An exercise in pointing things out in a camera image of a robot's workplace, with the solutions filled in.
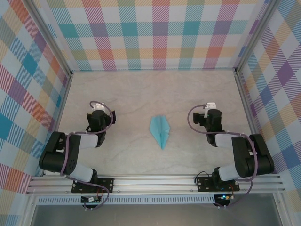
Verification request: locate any light blue paper sheet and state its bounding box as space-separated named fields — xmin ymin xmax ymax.
xmin=150 ymin=115 xmax=170 ymax=151

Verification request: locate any grey metal panel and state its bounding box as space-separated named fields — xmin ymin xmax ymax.
xmin=30 ymin=203 xmax=283 ymax=226

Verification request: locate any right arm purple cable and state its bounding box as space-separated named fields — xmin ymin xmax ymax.
xmin=187 ymin=104 xmax=257 ymax=210

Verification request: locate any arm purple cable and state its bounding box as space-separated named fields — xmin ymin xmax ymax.
xmin=187 ymin=104 xmax=257 ymax=210
xmin=60 ymin=100 xmax=116 ymax=210

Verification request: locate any aluminium table side rail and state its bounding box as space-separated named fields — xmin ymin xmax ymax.
xmin=41 ymin=72 xmax=74 ymax=177
xmin=234 ymin=72 xmax=270 ymax=175

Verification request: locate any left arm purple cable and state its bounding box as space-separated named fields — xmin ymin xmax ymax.
xmin=60 ymin=100 xmax=116 ymax=210

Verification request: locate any black cable loop at base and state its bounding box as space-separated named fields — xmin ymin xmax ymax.
xmin=194 ymin=170 xmax=214 ymax=183

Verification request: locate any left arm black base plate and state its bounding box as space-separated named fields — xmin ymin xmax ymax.
xmin=71 ymin=178 xmax=115 ymax=194

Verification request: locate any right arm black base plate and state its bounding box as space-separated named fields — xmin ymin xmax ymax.
xmin=196 ymin=176 xmax=240 ymax=193

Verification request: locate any aluminium mounting rail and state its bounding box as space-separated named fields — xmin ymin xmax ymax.
xmin=25 ymin=174 xmax=286 ymax=196

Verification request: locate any perforated grey cable duct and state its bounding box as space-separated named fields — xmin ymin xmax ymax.
xmin=36 ymin=196 xmax=216 ymax=205

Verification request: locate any aluminium frame post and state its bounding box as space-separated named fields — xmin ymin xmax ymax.
xmin=234 ymin=0 xmax=283 ymax=76
xmin=27 ymin=0 xmax=74 ymax=78

